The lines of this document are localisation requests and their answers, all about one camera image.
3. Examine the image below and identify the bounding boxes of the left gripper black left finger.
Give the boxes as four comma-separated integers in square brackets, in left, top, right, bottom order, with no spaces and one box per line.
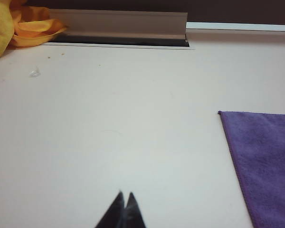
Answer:
[94,190,125,228]

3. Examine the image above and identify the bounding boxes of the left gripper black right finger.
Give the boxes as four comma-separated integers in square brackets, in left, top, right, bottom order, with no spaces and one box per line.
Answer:
[124,191,147,228]

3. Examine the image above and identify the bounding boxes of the purple microfibre cloth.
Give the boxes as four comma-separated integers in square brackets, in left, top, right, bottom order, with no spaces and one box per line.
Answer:
[218,110,285,228]

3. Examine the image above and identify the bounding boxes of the orange yellow cloth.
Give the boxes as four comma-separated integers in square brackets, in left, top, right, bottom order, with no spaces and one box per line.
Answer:
[0,0,67,59]

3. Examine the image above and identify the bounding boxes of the small clear plastic scrap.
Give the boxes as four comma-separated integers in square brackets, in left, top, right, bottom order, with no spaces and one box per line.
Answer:
[29,66,41,78]

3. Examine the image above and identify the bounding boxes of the wide brown desk divider panel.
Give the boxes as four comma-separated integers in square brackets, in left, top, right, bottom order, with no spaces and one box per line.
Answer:
[26,0,285,26]

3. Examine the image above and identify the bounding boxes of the beige cable tray lid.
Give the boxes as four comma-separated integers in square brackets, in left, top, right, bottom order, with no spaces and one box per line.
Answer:
[48,9,189,41]

